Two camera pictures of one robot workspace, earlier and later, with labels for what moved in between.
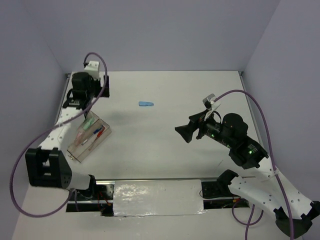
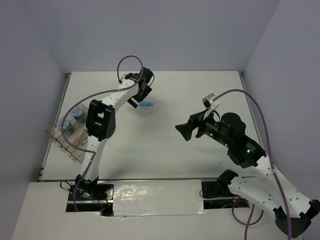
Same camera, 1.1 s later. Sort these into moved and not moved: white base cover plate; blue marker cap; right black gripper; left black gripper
Moved: left black gripper
Not moved: white base cover plate; right black gripper; blue marker cap
